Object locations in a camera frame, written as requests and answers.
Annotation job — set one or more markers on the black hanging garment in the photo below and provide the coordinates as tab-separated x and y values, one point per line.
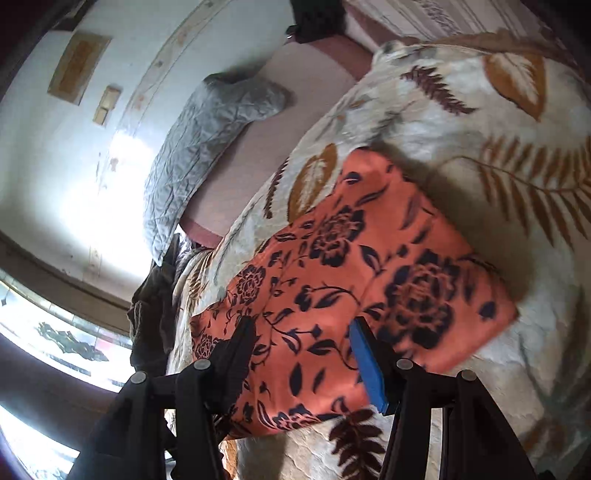
318	14

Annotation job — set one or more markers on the striped floral cushion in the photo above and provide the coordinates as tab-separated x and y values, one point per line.
461	14

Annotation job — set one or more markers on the grey quilted pillow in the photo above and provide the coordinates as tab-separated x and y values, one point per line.
198	152

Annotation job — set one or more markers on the beige light switch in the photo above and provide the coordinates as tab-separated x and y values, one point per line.
101	115
111	96

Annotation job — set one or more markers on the pink sofa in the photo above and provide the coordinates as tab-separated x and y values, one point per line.
277	92

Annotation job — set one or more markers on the orange floral blouse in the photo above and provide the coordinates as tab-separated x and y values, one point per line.
369	240

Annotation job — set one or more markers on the brown fuzzy cloth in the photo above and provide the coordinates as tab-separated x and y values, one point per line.
152	300

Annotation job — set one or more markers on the leaf-printed cream blanket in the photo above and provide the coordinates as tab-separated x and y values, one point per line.
508	161

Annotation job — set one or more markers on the wooden stained glass door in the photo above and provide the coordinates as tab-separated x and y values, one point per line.
69	341

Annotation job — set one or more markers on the framed wall plaque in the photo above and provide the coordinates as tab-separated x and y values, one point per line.
78	67

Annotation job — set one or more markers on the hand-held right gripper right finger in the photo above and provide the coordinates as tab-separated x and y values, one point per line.
369	364

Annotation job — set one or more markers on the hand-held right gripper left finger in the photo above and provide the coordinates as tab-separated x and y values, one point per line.
235	355

